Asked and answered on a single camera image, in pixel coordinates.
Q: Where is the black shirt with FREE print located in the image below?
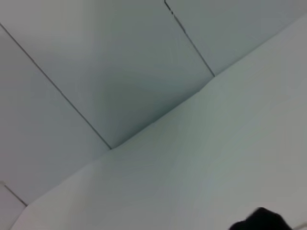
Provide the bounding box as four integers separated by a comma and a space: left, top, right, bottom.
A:
229, 207, 294, 230

